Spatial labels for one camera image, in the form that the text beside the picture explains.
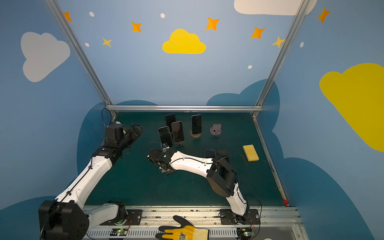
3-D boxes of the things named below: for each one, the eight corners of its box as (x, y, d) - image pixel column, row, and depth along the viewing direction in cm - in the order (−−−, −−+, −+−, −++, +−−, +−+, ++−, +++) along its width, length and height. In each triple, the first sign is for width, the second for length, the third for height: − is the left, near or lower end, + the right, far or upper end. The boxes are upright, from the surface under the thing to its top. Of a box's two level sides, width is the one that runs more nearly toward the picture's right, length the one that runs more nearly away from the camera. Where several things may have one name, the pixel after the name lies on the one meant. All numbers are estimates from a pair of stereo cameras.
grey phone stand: (210, 135, 112) (212, 126, 104) (210, 131, 115) (211, 122, 107) (219, 135, 112) (222, 126, 104) (219, 131, 115) (221, 122, 107)
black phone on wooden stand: (192, 138, 109) (192, 122, 96) (191, 129, 114) (191, 114, 101) (201, 137, 109) (202, 122, 96) (200, 129, 114) (201, 114, 101)
